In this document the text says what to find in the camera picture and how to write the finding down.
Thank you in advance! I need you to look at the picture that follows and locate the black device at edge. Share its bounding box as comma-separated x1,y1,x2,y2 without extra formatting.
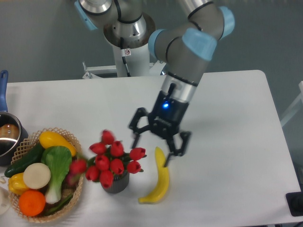
285,192,303,217

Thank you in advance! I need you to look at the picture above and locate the purple red sweet potato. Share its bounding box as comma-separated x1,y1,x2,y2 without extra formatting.
65,173,80,186

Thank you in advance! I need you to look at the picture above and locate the green chili pepper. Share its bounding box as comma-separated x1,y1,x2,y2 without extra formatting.
44,194,73,216

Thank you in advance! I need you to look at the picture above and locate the green bok choy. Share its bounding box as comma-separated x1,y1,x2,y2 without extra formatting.
41,146,72,204

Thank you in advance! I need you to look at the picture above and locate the white garlic clove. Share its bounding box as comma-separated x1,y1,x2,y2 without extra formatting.
0,177,6,184

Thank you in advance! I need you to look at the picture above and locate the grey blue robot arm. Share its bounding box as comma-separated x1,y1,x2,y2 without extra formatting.
74,0,235,156

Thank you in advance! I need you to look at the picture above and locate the yellow squash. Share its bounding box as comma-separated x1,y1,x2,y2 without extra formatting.
39,131,77,157

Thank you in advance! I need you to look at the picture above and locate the blue handled saucepan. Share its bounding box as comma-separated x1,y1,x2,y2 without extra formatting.
0,70,28,166

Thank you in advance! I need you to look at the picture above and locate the yellow bell pepper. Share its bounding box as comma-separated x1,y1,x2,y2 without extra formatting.
8,173,30,195

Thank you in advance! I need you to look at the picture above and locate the green cucumber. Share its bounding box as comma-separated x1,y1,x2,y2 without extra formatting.
4,142,45,178

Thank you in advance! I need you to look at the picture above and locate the dark grey ribbed vase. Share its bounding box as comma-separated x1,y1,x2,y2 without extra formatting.
102,172,130,194

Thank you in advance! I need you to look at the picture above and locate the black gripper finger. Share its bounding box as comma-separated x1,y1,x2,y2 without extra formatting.
163,131,191,167
128,107,151,148

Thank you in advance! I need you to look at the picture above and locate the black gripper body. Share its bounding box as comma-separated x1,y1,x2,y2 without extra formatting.
148,91,189,140

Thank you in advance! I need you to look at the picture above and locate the white frame at right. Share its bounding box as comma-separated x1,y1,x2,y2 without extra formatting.
280,81,303,127

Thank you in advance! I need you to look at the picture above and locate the yellow banana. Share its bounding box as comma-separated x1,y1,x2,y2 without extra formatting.
138,147,170,204

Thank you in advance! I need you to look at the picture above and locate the red tulip bouquet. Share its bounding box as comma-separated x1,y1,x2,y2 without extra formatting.
69,130,146,188

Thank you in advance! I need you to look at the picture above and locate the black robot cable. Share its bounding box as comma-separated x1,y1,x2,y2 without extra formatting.
119,37,131,78

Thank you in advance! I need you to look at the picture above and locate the orange fruit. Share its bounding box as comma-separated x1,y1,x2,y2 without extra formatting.
18,190,46,217

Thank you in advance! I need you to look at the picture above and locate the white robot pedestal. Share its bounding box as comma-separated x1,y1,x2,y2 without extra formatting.
82,11,169,79

